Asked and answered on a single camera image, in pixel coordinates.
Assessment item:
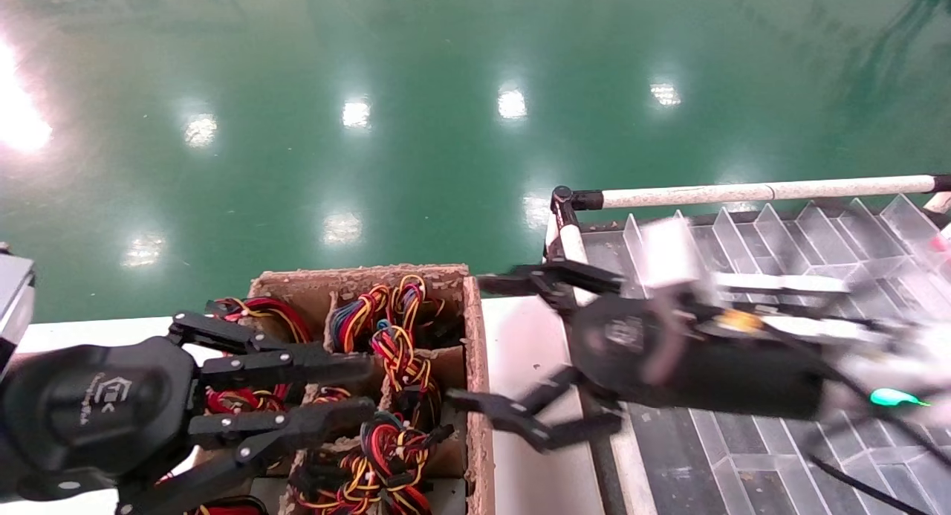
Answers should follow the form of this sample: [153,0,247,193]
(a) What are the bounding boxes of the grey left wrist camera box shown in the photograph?
[0,244,36,375]

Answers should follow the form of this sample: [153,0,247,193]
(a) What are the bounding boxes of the white pipe cart frame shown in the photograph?
[546,175,951,515]

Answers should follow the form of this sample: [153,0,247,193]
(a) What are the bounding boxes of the grey power supply unit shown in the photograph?
[639,214,707,289]

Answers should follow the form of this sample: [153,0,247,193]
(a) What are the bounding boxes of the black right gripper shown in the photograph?
[446,259,833,454]

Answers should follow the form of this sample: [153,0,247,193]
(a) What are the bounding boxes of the clear acrylic divider tray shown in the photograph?
[620,194,951,515]

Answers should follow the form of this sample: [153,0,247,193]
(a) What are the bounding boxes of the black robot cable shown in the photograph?
[806,456,933,515]

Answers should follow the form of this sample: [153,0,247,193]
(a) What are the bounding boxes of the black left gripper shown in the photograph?
[0,335,380,515]

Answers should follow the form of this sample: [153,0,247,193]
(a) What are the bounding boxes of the multicolour wire bundle power supply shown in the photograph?
[290,411,455,515]
[327,273,447,352]

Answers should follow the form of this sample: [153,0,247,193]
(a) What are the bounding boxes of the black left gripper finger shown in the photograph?
[169,311,376,393]

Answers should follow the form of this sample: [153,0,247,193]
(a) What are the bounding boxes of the small striped wire bundle power supply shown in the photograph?
[308,385,356,406]

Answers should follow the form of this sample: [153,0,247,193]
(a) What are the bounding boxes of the brown cardboard divider box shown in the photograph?
[189,262,497,515]

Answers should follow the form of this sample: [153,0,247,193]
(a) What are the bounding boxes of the red yellow wire bundle power supply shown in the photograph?
[204,383,292,415]
[189,496,268,515]

